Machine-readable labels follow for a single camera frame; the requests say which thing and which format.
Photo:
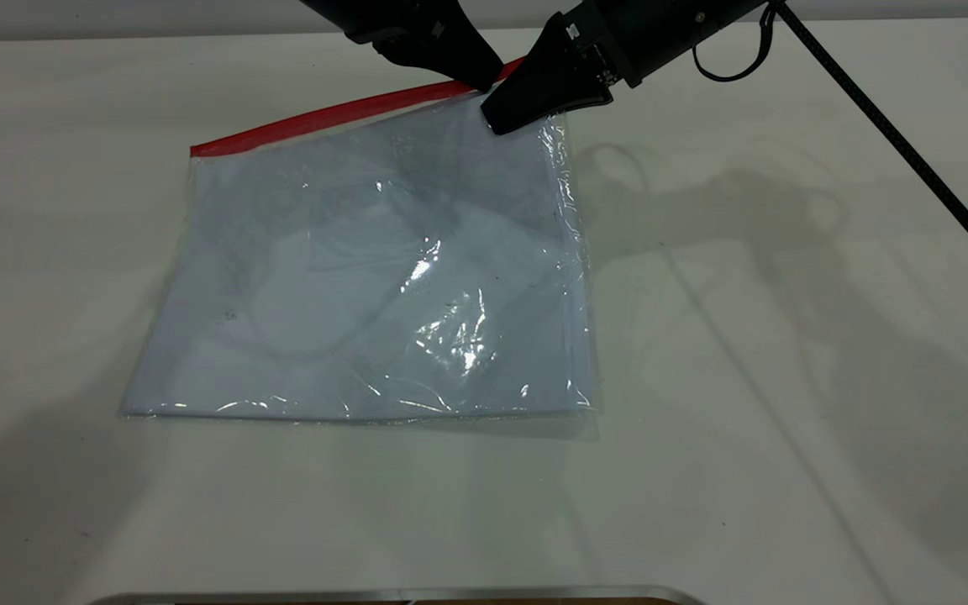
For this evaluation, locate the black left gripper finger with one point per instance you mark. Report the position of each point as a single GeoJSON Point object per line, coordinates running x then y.
{"type": "Point", "coordinates": [463, 50]}
{"type": "Point", "coordinates": [404, 55]}

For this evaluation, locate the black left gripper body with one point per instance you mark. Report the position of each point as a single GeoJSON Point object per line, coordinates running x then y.
{"type": "Point", "coordinates": [366, 17]}

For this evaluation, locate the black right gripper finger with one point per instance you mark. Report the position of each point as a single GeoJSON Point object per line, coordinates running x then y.
{"type": "Point", "coordinates": [593, 99]}
{"type": "Point", "coordinates": [543, 80]}

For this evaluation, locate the silver metal frame edge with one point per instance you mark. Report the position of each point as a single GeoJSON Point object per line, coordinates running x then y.
{"type": "Point", "coordinates": [400, 596]}

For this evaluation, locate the clear zip bag red zipper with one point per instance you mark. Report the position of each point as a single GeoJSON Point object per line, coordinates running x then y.
{"type": "Point", "coordinates": [349, 294]}

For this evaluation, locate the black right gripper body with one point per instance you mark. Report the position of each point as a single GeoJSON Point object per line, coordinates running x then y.
{"type": "Point", "coordinates": [660, 29]}

